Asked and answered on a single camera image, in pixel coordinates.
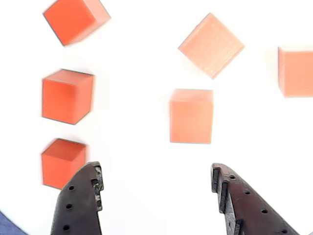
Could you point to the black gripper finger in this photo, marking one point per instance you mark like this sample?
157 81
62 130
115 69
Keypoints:
254 215
78 208

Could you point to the red cube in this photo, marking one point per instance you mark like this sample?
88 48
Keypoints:
297 73
211 45
73 22
190 117
66 98
56 166

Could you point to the white round plate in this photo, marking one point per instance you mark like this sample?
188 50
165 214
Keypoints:
146 73

